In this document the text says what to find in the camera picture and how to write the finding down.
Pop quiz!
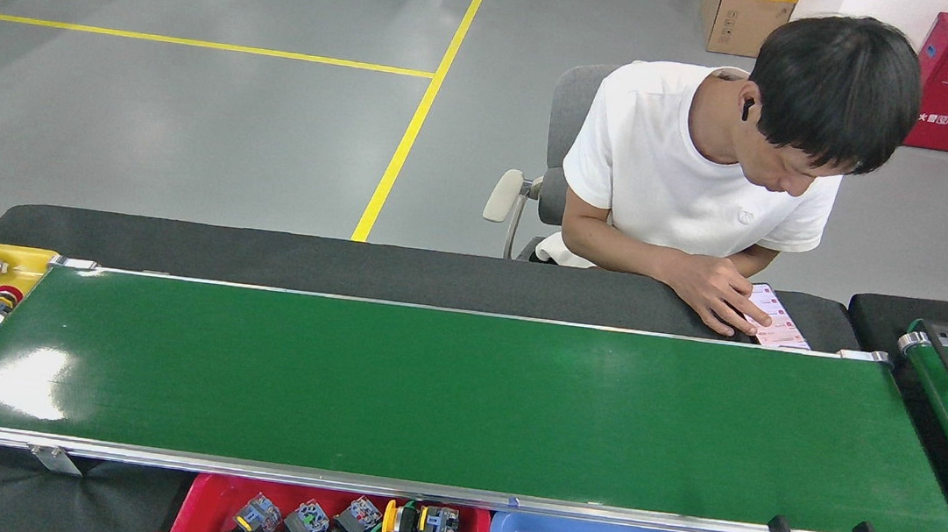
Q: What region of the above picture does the person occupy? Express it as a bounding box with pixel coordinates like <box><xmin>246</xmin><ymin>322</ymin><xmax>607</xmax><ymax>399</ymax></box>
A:
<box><xmin>552</xmin><ymin>0</ymin><xmax>930</xmax><ymax>303</ymax></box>

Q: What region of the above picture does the brown cardboard box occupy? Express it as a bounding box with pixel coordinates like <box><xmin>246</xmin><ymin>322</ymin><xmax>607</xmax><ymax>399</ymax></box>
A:
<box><xmin>696</xmin><ymin>0</ymin><xmax>801</xmax><ymax>62</ymax></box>

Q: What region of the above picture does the smartphone with pink screen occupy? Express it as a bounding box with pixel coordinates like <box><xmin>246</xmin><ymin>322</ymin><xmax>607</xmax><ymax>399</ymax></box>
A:
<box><xmin>735</xmin><ymin>281</ymin><xmax>817</xmax><ymax>351</ymax></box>

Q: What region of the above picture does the person's right hand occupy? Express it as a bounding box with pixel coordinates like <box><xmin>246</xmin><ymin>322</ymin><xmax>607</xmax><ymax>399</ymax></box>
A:
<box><xmin>661</xmin><ymin>250</ymin><xmax>779</xmax><ymax>342</ymax></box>

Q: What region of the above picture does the grey office chair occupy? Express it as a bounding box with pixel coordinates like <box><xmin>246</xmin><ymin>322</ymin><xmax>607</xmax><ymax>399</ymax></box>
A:
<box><xmin>478</xmin><ymin>53</ymin><xmax>628</xmax><ymax>270</ymax></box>

